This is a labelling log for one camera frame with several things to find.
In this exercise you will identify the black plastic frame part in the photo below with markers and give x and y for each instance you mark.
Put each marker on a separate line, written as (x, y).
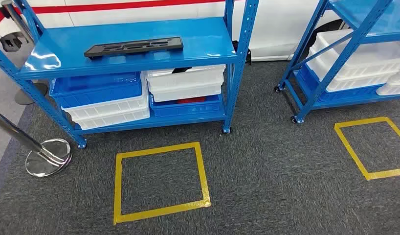
(135, 45)

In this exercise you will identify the blue metal shelf rack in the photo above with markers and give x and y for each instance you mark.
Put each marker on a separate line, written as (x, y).
(203, 42)
(349, 52)

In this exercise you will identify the red item in crate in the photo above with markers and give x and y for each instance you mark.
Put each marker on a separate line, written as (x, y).
(191, 100)

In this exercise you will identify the yellow floor tape square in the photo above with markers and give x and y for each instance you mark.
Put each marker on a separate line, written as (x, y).
(349, 146)
(117, 194)

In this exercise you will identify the white car with red stripe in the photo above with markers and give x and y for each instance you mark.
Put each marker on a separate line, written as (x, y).
(284, 26)

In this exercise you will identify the grey floor outlet box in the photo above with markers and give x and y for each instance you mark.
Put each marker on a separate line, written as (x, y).
(13, 42)

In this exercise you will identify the black bracket object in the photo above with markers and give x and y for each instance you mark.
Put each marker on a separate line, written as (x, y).
(248, 55)

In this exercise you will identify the dark-based stanchion post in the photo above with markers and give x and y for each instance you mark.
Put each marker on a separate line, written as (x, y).
(23, 97)

